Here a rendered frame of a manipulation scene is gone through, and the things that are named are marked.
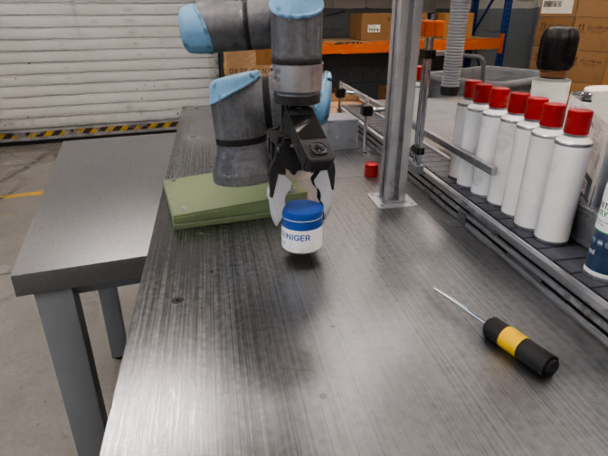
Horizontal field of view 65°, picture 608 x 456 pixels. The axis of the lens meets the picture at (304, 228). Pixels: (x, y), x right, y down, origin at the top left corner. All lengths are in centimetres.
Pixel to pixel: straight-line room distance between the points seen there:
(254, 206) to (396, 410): 54
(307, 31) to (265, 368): 45
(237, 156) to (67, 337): 48
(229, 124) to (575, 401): 79
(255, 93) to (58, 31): 429
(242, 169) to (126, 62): 424
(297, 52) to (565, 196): 45
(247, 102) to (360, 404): 69
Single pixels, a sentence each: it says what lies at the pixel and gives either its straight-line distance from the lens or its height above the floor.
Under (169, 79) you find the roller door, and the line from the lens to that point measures 530.
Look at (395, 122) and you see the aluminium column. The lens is 101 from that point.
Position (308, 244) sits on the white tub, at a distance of 79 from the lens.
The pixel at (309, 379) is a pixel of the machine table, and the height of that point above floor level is 83.
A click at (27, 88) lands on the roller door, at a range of 534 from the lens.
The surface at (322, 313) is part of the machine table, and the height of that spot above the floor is 83.
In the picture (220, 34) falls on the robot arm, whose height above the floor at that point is 118.
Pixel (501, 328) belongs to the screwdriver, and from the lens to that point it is 66.
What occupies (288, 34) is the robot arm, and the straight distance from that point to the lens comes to 72.
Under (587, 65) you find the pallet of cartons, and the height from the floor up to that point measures 79.
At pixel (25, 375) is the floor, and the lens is 209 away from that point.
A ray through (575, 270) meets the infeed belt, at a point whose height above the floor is 88.
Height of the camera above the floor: 122
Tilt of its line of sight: 25 degrees down
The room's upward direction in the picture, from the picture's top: straight up
